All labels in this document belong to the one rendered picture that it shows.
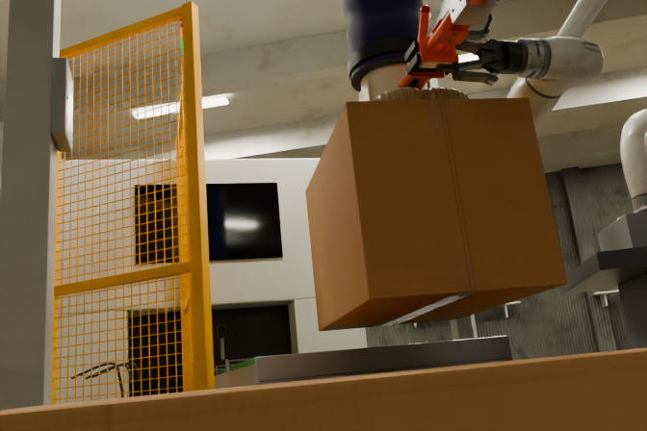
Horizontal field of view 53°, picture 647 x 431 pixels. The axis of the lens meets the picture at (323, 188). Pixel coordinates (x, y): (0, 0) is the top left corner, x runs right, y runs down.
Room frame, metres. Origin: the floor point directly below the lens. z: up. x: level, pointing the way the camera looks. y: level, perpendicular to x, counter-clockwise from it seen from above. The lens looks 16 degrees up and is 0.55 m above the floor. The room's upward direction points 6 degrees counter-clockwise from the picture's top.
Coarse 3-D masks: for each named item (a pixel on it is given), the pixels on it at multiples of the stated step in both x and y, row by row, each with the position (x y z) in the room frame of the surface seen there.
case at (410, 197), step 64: (384, 128) 1.22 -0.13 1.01; (448, 128) 1.24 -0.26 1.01; (512, 128) 1.27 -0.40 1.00; (320, 192) 1.57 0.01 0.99; (384, 192) 1.21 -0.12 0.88; (448, 192) 1.24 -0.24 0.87; (512, 192) 1.26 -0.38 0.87; (320, 256) 1.66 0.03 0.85; (384, 256) 1.21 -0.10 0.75; (448, 256) 1.23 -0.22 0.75; (512, 256) 1.26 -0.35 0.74; (320, 320) 1.75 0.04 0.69; (384, 320) 1.66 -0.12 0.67
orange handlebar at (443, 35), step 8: (448, 16) 1.14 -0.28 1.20; (440, 24) 1.17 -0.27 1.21; (448, 24) 1.15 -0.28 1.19; (432, 32) 1.22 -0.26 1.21; (440, 32) 1.18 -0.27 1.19; (448, 32) 1.18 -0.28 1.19; (456, 32) 1.18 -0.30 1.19; (464, 32) 1.18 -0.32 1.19; (432, 40) 1.22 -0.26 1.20; (440, 40) 1.21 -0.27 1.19; (448, 40) 1.21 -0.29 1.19; (456, 40) 1.22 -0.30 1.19; (432, 48) 1.25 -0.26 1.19; (448, 48) 1.26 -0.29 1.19; (408, 80) 1.39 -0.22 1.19; (424, 80) 1.40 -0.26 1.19; (400, 88) 1.44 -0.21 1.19; (416, 88) 1.44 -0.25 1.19
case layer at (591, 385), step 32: (608, 352) 0.56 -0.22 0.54; (640, 352) 0.46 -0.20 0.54; (288, 384) 0.42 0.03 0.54; (320, 384) 0.40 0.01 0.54; (352, 384) 0.40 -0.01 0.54; (384, 384) 0.41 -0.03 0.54; (416, 384) 0.41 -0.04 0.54; (448, 384) 0.42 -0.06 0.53; (480, 384) 0.42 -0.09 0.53; (512, 384) 0.43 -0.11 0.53; (544, 384) 0.44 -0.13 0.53; (576, 384) 0.44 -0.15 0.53; (608, 384) 0.45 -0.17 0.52; (640, 384) 0.45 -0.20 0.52; (0, 416) 0.35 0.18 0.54; (32, 416) 0.36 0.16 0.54; (64, 416) 0.36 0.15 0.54; (96, 416) 0.36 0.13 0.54; (128, 416) 0.37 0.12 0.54; (160, 416) 0.37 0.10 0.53; (192, 416) 0.38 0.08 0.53; (224, 416) 0.38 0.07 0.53; (256, 416) 0.39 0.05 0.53; (288, 416) 0.39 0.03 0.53; (320, 416) 0.40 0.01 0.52; (352, 416) 0.40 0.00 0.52; (384, 416) 0.41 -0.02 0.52; (416, 416) 0.41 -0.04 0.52; (448, 416) 0.42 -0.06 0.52; (480, 416) 0.42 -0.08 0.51; (512, 416) 0.43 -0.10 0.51; (544, 416) 0.43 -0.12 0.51; (576, 416) 0.44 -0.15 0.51; (608, 416) 0.45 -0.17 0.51; (640, 416) 0.45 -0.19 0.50
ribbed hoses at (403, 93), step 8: (408, 88) 1.36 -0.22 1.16; (432, 88) 1.38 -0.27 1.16; (440, 88) 1.38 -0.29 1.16; (376, 96) 1.36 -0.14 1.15; (384, 96) 1.35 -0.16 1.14; (392, 96) 1.34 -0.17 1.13; (400, 96) 1.35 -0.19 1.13; (408, 96) 1.35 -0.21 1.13; (416, 96) 1.36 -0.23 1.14; (424, 96) 1.38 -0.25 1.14; (432, 96) 1.37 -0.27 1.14; (440, 96) 1.37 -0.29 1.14; (448, 96) 1.37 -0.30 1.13; (456, 96) 1.38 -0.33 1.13; (464, 96) 1.39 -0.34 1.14
